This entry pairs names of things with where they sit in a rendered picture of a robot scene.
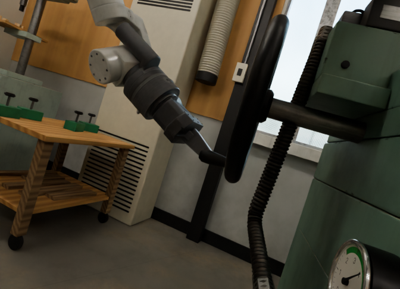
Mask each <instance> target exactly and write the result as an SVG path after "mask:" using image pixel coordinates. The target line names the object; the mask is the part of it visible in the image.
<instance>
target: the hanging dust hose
mask: <svg viewBox="0 0 400 289"><path fill-rule="evenodd" d="M239 3H240V0H217V3H216V5H215V9H214V13H213V16H212V19H211V23H210V27H209V31H208V34H207V37H206V40H205V45H204V49H203V51H202V56H201V59H200V63H199V66H198V67H199V68H198V71H197V74H196V77H195V80H196V81H198V82H200V83H203V84H206V85H209V86H215V85H216V83H217V79H218V75H219V71H220V68H221V64H222V61H223V57H224V54H225V51H226V47H227V43H228V40H229V37H230V33H231V30H232V26H233V22H234V19H235V16H236V13H237V10H238V6H239Z"/></svg>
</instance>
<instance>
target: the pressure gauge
mask: <svg viewBox="0 0 400 289"><path fill-rule="evenodd" d="M356 274H360V275H358V276H356V277H353V278H351V279H349V284H348V286H346V285H343V284H342V283H341V280H342V278H343V277H345V278H347V277H351V276H353V275H356ZM327 289H400V258H399V257H398V256H397V255H395V254H393V253H390V252H387V251H384V250H382V249H378V248H376V247H373V246H370V245H368V244H364V243H362V242H360V241H359V240H357V239H349V240H347V241H345V242H344V243H343V244H342V245H341V246H340V248H339V250H338V251H337V253H336V255H335V257H334V259H333V262H332V265H331V268H330V273H329V279H328V283H327Z"/></svg>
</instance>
